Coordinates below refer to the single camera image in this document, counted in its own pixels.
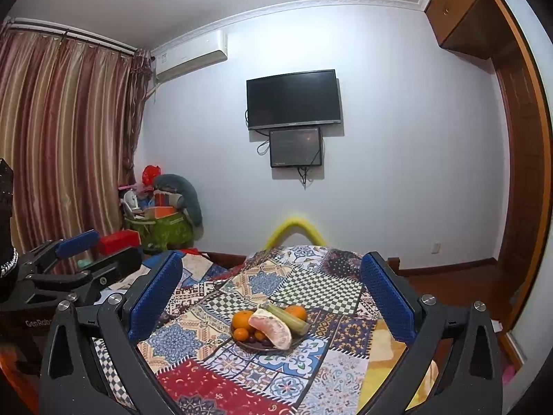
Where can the white wall air conditioner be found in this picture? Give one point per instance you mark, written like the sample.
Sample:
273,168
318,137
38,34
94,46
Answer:
190,58

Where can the orange cardboard box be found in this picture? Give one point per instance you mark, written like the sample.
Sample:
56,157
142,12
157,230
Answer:
160,213

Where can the small mandarin orange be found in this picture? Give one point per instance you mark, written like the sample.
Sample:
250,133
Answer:
241,334

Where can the patchwork patterned blanket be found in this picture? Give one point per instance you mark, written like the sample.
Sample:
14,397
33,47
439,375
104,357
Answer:
268,376

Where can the red box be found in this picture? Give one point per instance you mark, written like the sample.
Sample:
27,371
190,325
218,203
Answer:
119,242

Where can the dark wooden bed frame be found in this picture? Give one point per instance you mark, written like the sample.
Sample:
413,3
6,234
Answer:
224,259

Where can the small black wall monitor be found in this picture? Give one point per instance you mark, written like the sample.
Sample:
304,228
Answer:
296,147

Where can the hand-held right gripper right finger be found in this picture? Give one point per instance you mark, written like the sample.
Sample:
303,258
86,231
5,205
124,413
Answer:
384,294

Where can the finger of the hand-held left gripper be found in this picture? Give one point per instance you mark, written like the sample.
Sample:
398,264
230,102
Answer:
75,243
116,268

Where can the dark brown round plate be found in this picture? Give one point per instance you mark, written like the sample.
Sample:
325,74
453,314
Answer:
259,346

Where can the curtain rod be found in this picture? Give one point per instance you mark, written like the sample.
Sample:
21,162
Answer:
73,34

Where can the red plastic bag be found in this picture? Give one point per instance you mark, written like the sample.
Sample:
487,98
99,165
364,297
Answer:
151,175

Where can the large black wall television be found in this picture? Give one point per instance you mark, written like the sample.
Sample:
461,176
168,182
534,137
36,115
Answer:
293,97

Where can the brown wooden wall cabinet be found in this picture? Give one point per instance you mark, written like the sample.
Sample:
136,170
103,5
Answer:
462,8

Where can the striped red-gold curtain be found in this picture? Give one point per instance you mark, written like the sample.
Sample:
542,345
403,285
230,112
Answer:
65,138

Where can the brown wooden door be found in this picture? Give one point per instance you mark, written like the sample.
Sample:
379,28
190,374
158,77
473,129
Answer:
527,160

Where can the white wall outlet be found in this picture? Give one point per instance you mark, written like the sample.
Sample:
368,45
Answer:
436,247

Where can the pink pomelo segment with membrane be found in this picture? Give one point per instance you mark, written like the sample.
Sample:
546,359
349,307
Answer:
274,330

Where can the green patterned bag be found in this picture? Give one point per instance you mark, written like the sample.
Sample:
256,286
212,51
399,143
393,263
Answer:
166,233

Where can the large orange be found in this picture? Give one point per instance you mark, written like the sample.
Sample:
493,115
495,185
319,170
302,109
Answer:
243,319
297,312

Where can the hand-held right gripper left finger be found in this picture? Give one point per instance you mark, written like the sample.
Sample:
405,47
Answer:
155,294

